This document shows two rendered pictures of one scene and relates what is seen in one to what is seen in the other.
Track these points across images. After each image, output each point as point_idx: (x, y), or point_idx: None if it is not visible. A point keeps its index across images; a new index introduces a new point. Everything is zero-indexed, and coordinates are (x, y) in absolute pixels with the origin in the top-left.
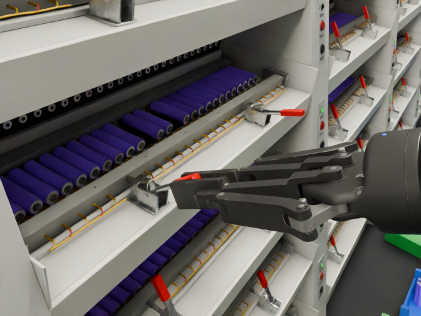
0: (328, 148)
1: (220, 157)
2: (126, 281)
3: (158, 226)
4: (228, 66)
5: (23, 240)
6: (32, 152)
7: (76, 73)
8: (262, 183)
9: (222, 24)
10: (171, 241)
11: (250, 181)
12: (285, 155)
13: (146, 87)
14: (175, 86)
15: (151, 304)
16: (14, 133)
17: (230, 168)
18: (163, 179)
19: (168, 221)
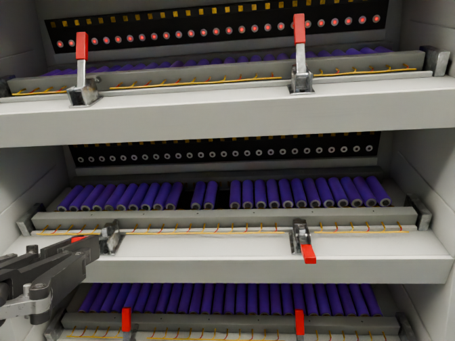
0: (41, 278)
1: (202, 251)
2: (148, 301)
3: (93, 265)
4: (370, 176)
5: (32, 220)
6: (116, 180)
7: (30, 132)
8: (3, 264)
9: (211, 123)
10: (204, 302)
11: (20, 259)
12: (65, 262)
13: (242, 167)
14: (271, 175)
15: (134, 327)
16: (118, 165)
17: (67, 246)
18: (145, 238)
19: (106, 268)
